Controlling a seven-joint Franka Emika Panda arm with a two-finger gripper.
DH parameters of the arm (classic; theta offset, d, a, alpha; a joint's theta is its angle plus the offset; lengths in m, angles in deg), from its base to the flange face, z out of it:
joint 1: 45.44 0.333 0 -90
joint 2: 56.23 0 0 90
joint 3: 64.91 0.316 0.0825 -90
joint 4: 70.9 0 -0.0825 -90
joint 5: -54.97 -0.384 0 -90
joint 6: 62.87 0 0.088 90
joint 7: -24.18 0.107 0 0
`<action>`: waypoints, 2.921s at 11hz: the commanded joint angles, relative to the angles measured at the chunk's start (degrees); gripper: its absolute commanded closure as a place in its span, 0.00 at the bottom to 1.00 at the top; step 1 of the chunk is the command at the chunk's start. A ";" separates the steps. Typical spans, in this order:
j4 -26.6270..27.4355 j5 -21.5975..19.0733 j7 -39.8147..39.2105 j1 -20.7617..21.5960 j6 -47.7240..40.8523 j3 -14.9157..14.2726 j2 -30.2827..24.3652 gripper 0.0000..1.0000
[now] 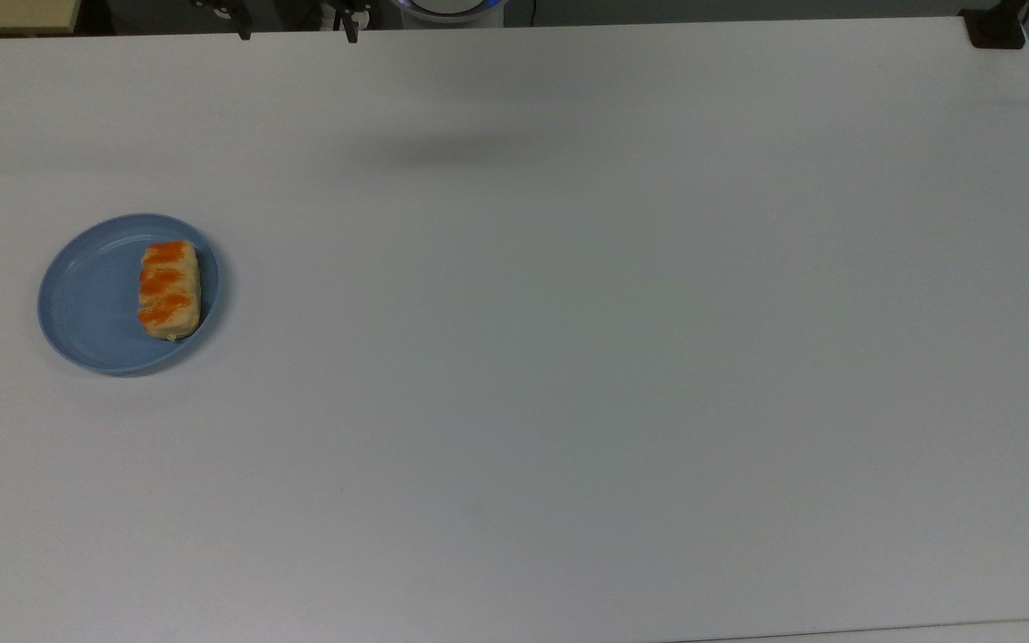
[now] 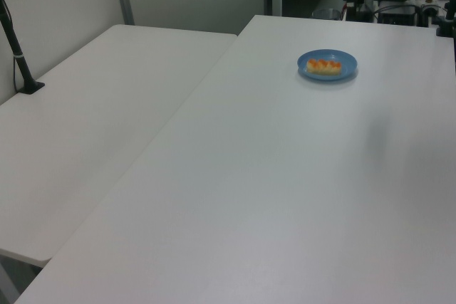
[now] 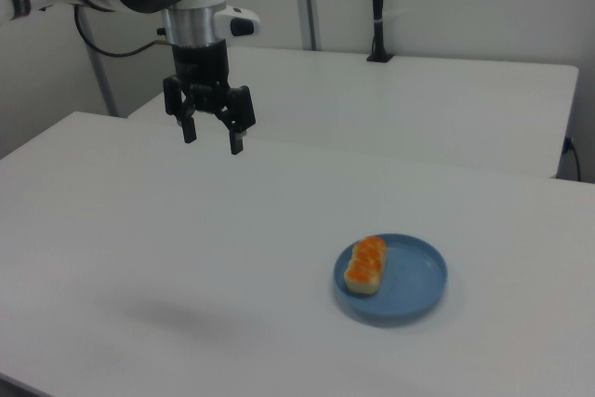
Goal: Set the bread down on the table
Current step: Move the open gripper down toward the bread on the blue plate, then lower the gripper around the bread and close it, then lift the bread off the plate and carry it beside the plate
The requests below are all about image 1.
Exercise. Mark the black tripod leg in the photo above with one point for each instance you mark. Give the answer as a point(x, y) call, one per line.
point(349, 21)
point(236, 18)

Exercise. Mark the blue round plate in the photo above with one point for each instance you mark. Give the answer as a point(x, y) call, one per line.
point(90, 304)

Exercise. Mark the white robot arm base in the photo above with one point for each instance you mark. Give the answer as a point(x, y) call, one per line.
point(448, 9)

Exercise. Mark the beige wooden furniture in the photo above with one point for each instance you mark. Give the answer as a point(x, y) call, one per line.
point(5, 14)

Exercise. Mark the black table clamp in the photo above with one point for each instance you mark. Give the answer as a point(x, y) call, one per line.
point(995, 29)

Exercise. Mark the bread with orange glaze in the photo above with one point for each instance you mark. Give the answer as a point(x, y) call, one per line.
point(170, 290)

